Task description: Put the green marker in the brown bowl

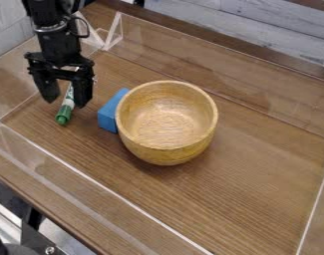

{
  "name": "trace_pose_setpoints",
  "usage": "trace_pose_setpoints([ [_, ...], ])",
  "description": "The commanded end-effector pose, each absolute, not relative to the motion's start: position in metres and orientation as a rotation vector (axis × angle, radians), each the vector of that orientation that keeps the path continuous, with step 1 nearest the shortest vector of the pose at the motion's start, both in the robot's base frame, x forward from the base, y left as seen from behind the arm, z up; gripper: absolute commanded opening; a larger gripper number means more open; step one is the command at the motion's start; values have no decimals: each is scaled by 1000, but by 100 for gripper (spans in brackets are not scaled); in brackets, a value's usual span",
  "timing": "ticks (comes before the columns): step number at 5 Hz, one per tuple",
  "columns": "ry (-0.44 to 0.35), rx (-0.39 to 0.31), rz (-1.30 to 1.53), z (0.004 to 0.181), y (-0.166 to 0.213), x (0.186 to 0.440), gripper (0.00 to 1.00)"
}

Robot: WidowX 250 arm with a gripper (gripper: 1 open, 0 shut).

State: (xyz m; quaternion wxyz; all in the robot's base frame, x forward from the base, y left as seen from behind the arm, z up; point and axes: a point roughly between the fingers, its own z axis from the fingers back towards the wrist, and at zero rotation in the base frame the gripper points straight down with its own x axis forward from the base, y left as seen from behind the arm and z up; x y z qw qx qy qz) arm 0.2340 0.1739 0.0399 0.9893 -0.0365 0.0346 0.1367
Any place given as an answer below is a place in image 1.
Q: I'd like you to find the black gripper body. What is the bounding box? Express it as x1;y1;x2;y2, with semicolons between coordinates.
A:
23;23;98;83

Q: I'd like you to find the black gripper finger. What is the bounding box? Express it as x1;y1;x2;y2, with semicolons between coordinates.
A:
72;76;94;108
33;71;61;103

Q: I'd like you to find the green Expo marker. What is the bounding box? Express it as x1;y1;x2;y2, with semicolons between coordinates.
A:
56;86;76;126

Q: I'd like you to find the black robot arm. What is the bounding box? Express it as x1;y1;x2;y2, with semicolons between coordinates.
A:
22;0;96;108

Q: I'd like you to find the brown wooden bowl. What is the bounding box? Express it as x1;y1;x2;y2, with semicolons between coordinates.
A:
117;81;219;165

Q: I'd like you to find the blue foam block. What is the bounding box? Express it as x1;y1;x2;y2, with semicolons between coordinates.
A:
98;88;130;133

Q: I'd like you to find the clear acrylic tray wall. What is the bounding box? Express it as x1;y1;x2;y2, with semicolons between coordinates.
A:
0;4;324;255

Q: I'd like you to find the black metal table bracket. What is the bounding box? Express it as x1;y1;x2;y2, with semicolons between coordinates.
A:
21;207;68;255

